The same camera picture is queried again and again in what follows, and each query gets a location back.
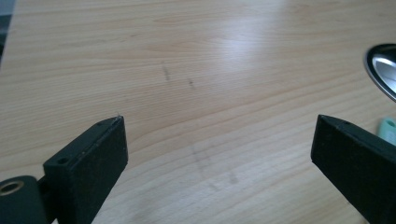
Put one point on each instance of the round silver metal pan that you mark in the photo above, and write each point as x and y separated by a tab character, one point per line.
384	69

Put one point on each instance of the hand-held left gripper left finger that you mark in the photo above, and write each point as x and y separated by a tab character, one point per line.
90	168

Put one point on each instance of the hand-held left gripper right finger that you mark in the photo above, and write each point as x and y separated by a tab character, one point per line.
355	161

